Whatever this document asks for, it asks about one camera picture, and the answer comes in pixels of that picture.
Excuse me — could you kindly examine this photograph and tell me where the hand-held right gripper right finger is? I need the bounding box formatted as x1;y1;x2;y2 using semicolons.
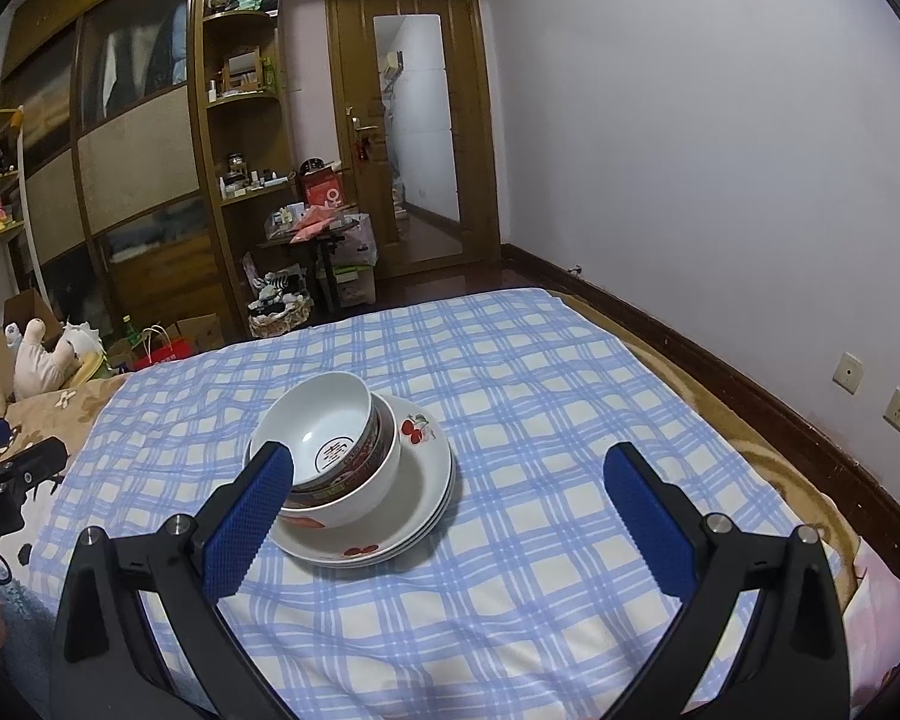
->
604;442;850;720

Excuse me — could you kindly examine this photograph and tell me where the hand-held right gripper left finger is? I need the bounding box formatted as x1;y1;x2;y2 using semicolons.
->
49;441;301;720

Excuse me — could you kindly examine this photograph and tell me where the white bowl with red label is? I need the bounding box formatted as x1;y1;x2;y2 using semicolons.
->
246;394;402;530

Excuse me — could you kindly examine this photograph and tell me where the blue checked cloth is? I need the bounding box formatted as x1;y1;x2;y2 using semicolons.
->
28;286;845;720

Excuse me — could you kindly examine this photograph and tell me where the blue fleece clothing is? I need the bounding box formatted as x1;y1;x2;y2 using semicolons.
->
0;585;57;698

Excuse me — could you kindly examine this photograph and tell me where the cardboard box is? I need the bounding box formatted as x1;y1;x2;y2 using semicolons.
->
172;313;226;353
0;289;57;331

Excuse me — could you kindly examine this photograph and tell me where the brown floral blanket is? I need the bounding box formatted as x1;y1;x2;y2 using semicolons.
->
0;337;860;593

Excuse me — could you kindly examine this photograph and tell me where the red paper bag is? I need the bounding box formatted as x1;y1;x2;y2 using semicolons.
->
131;326;196;368

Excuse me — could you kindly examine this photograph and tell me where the wicker basket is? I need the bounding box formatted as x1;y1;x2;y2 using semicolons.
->
247;300;314;338

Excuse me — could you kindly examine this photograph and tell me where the black white striped plush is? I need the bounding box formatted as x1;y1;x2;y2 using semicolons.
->
251;272;305;308

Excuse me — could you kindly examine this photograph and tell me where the wooden corner shelf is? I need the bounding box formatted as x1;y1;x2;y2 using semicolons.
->
199;0;301;331

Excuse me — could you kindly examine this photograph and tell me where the pink bedsheet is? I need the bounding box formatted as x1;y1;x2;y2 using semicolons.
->
847;532;900;698

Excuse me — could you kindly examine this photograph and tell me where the clear storage box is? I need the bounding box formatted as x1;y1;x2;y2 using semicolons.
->
330;262;380;308

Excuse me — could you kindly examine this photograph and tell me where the small folding table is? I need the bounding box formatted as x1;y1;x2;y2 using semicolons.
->
259;229;350;316

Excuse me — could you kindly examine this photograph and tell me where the pile of pink packets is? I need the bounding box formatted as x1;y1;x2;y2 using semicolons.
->
289;206;342;245

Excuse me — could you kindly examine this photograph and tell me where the wooden wardrobe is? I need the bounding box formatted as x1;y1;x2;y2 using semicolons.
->
0;0;230;346

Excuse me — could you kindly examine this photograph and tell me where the red box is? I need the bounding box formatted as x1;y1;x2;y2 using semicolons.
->
300;165;346;209

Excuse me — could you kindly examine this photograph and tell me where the wooden door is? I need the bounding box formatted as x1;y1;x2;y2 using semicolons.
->
324;0;503;278

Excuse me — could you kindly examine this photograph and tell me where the white round hole wall socket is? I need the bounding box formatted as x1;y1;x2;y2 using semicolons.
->
832;351;865;395

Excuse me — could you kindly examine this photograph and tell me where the brass door handle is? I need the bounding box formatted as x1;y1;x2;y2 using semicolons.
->
349;114;382;162

